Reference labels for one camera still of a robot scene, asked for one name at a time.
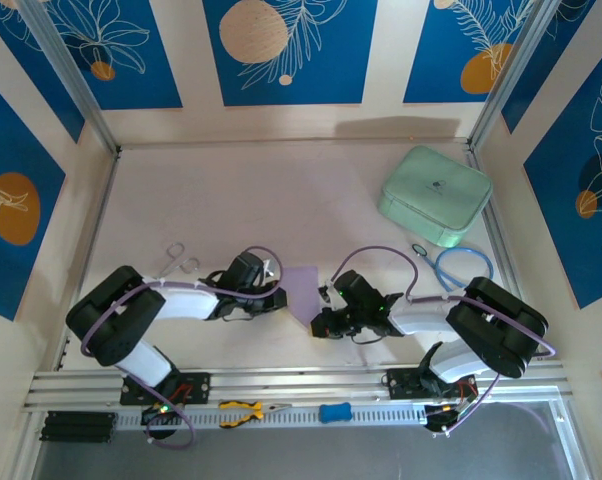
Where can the purple paper sheet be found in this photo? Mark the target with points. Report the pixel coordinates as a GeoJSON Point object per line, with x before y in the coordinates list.
{"type": "Point", "coordinates": [301, 290]}

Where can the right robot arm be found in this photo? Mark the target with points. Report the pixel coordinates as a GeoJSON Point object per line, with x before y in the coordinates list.
{"type": "Point", "coordinates": [421, 317]}

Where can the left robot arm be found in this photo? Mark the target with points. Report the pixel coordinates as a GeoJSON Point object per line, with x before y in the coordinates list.
{"type": "Point", "coordinates": [191, 306]}

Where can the blue stethoscope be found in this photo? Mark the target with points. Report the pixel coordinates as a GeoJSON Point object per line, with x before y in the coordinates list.
{"type": "Point", "coordinates": [420, 250]}

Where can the metal surgical scissors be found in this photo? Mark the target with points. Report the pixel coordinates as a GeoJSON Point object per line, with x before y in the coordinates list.
{"type": "Point", "coordinates": [172, 263]}

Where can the blue bone-shaped sponge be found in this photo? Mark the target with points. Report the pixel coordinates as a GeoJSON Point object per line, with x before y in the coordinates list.
{"type": "Point", "coordinates": [335, 413]}

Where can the mint green zip case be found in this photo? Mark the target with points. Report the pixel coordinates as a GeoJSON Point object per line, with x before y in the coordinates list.
{"type": "Point", "coordinates": [431, 190]}

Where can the small electronics board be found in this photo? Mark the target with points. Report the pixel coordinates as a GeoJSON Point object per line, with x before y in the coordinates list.
{"type": "Point", "coordinates": [438, 417]}
{"type": "Point", "coordinates": [156, 415]}

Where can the black stacked blocks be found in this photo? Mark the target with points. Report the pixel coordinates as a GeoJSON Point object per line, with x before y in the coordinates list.
{"type": "Point", "coordinates": [78, 427]}

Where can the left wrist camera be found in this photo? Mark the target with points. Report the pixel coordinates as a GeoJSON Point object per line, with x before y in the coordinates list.
{"type": "Point", "coordinates": [268, 267]}

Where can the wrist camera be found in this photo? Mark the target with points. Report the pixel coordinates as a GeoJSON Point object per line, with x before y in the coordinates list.
{"type": "Point", "coordinates": [268, 267]}
{"type": "Point", "coordinates": [333, 297]}

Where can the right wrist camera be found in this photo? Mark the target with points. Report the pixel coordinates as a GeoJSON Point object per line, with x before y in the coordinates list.
{"type": "Point", "coordinates": [333, 297]}

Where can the aluminium rail frame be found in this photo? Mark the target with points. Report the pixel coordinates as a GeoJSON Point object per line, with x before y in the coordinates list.
{"type": "Point", "coordinates": [306, 380]}

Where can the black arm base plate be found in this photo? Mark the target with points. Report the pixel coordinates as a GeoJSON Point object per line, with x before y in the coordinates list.
{"type": "Point", "coordinates": [201, 387]}
{"type": "Point", "coordinates": [396, 382]}

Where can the blue floral wall poster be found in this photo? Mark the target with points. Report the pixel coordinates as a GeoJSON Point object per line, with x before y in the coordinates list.
{"type": "Point", "coordinates": [331, 60]}
{"type": "Point", "coordinates": [571, 225]}
{"type": "Point", "coordinates": [11, 150]}
{"type": "Point", "coordinates": [21, 35]}
{"type": "Point", "coordinates": [431, 50]}
{"type": "Point", "coordinates": [556, 65]}
{"type": "Point", "coordinates": [146, 50]}

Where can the aluminium frame post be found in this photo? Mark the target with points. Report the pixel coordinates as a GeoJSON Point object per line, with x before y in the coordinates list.
{"type": "Point", "coordinates": [512, 70]}
{"type": "Point", "coordinates": [70, 70]}

